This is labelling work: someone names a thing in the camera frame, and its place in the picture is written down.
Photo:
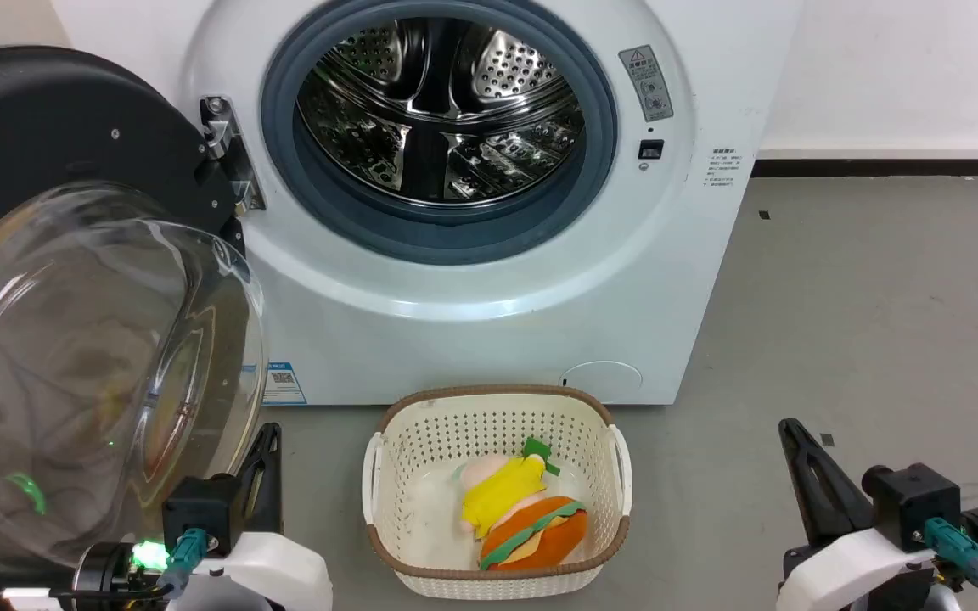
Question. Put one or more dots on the blue QR label sticker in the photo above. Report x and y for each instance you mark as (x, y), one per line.
(283, 384)

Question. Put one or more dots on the cream plastic laundry basket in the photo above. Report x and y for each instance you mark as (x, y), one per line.
(421, 441)

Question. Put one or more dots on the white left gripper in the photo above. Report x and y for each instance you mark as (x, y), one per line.
(277, 568)

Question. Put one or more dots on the black wall baseboard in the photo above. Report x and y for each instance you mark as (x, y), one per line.
(896, 167)

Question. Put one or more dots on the stainless steel washer drum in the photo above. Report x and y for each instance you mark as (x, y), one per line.
(438, 110)

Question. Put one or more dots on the round white filter cover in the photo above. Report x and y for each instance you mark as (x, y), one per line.
(601, 382)

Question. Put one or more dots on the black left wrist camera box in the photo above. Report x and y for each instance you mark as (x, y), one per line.
(200, 509)

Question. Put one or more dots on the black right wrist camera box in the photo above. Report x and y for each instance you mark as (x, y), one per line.
(913, 505)

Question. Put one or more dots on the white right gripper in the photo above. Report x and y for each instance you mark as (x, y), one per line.
(845, 573)

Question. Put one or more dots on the black door latch slot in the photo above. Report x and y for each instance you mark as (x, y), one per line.
(651, 150)

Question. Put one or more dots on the orange burger plush toy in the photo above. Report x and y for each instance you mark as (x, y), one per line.
(540, 535)

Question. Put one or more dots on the white front-load washing machine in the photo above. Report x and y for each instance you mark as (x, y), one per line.
(455, 339)

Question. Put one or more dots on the small printed text sticker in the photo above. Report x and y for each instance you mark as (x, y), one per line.
(725, 167)

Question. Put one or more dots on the metal door hinge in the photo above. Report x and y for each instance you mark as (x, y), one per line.
(226, 140)

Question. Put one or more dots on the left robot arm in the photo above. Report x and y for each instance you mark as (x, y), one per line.
(103, 568)

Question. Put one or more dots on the black washer door glass bowl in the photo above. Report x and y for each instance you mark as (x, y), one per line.
(47, 127)

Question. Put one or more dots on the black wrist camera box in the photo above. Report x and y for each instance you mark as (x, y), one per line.
(913, 505)
(200, 509)

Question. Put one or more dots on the yellow plush toy green top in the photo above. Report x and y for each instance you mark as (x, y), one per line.
(502, 492)

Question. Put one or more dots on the grey warning sticker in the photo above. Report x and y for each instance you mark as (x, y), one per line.
(647, 83)

